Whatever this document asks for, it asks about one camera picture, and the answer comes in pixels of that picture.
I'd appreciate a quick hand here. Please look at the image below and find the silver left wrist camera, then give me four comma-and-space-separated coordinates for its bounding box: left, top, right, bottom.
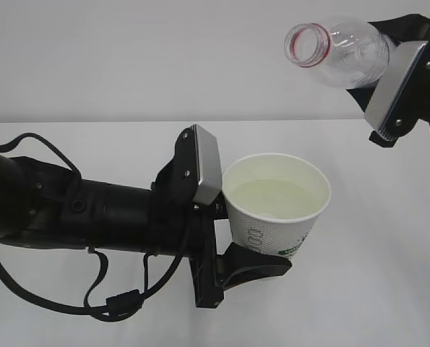
192, 124, 223, 206

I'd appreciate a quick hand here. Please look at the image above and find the white paper cup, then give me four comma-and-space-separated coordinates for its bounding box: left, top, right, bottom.
222, 153, 332, 260

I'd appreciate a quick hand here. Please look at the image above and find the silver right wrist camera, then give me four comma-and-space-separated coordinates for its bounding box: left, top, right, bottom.
364, 40, 427, 142

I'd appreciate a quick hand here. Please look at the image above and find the clear plastic water bottle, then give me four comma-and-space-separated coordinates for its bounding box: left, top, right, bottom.
284, 17, 396, 90

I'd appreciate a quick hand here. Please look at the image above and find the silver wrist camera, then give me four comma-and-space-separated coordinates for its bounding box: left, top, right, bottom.
364, 40, 427, 142
192, 124, 223, 206

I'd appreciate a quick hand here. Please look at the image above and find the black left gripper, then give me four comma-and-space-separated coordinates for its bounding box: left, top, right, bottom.
188, 192, 292, 309

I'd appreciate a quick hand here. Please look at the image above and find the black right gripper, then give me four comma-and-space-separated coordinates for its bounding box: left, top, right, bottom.
346, 14, 430, 114

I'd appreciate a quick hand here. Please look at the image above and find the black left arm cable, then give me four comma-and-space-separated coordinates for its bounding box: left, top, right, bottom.
0, 132, 190, 322

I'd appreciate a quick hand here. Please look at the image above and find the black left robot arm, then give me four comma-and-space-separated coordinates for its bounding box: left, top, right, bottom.
0, 124, 292, 322

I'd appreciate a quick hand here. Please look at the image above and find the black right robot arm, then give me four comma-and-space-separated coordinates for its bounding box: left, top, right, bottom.
349, 14, 430, 148

